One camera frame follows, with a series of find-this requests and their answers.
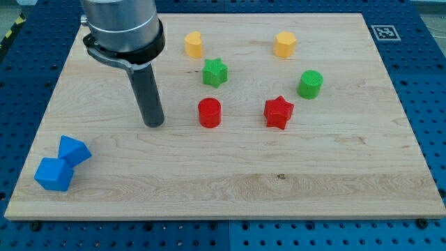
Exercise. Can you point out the red cylinder block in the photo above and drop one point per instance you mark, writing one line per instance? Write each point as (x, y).
(209, 112)

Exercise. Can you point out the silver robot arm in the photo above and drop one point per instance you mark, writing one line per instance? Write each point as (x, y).
(119, 9)

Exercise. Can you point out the yellow heart block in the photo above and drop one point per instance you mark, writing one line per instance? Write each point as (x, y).
(194, 45)

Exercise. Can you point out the red star block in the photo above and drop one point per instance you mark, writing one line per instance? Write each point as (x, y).
(278, 112)

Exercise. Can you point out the wooden board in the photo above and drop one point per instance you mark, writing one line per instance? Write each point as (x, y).
(348, 154)

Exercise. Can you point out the blue triangular block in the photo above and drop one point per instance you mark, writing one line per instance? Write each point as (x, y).
(73, 151)

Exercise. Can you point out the yellow hexagon block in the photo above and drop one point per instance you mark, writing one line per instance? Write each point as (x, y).
(284, 44)

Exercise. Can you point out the black clamp ring with bracket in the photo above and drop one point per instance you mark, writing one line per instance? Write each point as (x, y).
(122, 43)

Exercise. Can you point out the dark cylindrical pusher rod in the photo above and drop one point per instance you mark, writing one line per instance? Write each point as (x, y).
(145, 90)

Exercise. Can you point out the blue cube block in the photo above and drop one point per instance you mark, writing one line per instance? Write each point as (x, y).
(54, 174)

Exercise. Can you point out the green cylinder block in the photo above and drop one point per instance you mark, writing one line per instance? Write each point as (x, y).
(310, 84)

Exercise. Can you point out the white fiducial marker tag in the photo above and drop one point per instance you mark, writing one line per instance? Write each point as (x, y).
(385, 32)

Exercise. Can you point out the green star block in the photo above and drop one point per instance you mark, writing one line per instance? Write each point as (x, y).
(214, 72)

